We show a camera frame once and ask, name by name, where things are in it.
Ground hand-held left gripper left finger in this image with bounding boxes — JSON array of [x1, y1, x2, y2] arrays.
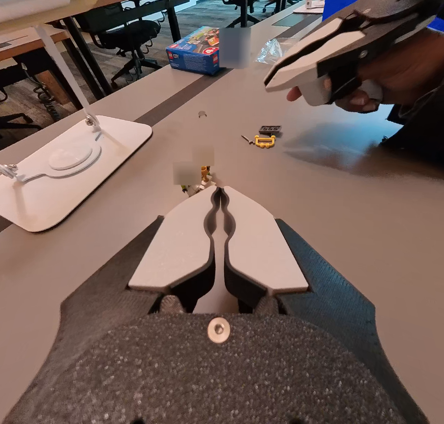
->
[[129, 186, 225, 311]]

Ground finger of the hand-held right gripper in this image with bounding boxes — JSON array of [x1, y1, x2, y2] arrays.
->
[[264, 18, 348, 91], [274, 31, 369, 107]]

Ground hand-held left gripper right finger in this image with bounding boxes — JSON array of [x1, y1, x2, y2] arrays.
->
[[224, 186, 310, 311]]

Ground lime white lego minifigure torso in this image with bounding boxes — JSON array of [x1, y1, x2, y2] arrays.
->
[[185, 179, 218, 193]]

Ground yellow lego hand truck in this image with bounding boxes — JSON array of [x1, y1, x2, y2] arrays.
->
[[253, 133, 278, 150]]

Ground person's right forearm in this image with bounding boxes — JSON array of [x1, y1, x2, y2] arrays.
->
[[380, 84, 444, 150]]

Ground blue lego box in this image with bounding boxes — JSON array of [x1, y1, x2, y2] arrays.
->
[[165, 26, 223, 76]]

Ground person's right hand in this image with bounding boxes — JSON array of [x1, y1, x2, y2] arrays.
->
[[333, 21, 444, 114]]

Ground clear plastic bag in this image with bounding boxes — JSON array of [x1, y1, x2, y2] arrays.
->
[[253, 37, 284, 66]]

